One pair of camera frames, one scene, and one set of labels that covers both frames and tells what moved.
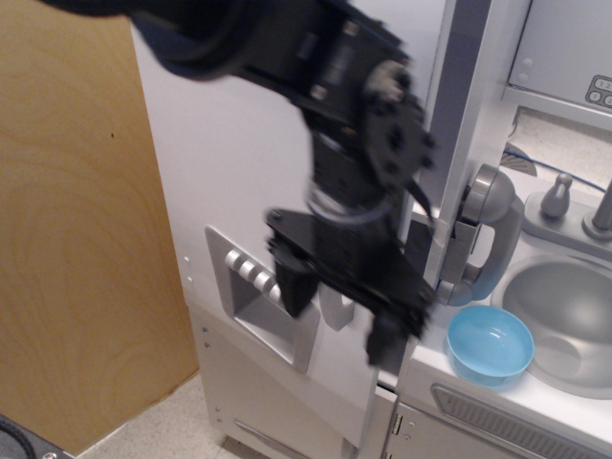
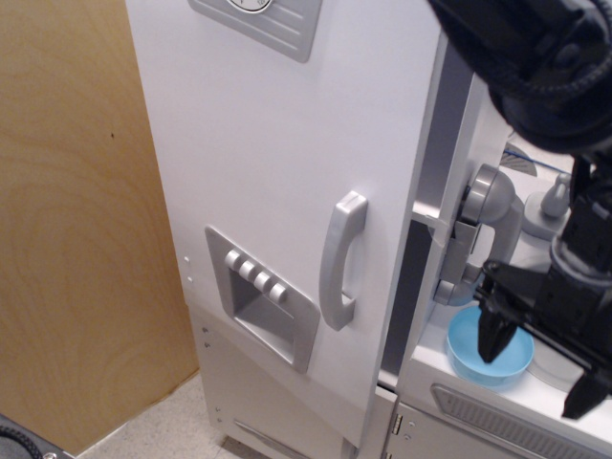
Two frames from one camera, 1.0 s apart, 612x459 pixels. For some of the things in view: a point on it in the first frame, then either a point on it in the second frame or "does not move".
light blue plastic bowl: (488, 346) does not move
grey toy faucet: (555, 215) does not move
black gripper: (365, 256) -> (572, 315)
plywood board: (95, 327) does not move
